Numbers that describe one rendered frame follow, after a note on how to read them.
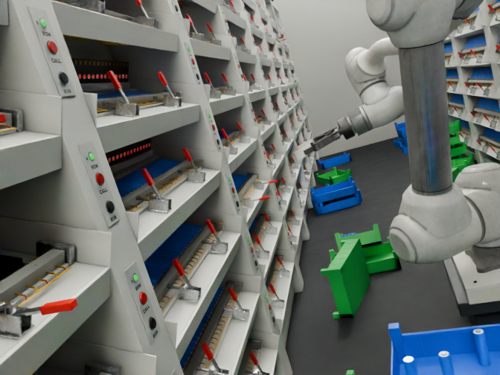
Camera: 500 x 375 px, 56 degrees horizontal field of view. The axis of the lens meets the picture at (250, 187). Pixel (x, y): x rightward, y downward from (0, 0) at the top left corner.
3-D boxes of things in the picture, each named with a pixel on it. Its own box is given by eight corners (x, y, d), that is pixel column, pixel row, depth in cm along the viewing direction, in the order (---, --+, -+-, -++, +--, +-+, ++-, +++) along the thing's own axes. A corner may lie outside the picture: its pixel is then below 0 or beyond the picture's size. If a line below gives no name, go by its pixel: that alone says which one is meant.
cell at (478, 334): (489, 359, 84) (482, 327, 83) (492, 365, 82) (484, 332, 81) (478, 360, 84) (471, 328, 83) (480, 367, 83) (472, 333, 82)
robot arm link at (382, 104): (376, 135, 165) (359, 104, 170) (418, 114, 161) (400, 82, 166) (371, 124, 155) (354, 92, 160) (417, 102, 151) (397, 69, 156)
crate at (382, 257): (395, 251, 226) (391, 236, 224) (401, 268, 206) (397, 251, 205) (333, 265, 232) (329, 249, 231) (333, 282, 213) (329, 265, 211)
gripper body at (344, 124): (356, 136, 160) (332, 149, 162) (356, 133, 168) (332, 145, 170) (347, 116, 159) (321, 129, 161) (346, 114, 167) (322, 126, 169)
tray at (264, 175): (268, 190, 205) (271, 170, 203) (245, 236, 147) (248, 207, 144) (223, 184, 208) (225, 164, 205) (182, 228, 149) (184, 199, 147)
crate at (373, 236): (342, 248, 249) (338, 234, 250) (380, 240, 245) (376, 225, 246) (338, 250, 220) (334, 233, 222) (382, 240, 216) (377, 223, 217)
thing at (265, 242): (280, 231, 208) (284, 202, 205) (262, 292, 150) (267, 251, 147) (236, 225, 211) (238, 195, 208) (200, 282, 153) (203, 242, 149)
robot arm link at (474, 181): (545, 230, 130) (525, 154, 128) (494, 254, 126) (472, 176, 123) (498, 223, 146) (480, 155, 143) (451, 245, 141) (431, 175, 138)
